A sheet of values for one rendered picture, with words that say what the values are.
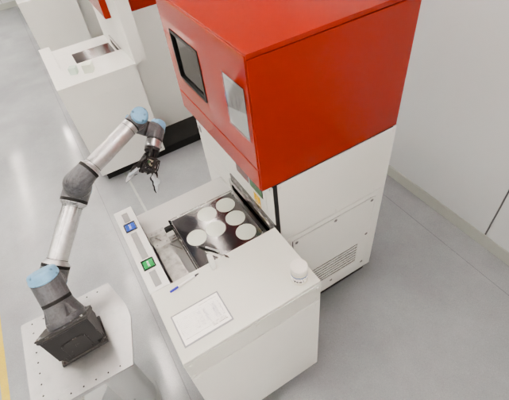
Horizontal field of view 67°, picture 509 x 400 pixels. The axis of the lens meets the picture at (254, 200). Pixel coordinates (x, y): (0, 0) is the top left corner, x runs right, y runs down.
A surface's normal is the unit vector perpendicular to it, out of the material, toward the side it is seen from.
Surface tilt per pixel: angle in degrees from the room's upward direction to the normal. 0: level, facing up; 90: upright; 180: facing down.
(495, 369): 0
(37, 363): 0
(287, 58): 90
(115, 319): 0
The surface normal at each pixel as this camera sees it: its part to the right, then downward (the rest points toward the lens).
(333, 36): 0.51, 0.59
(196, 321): -0.10, -0.68
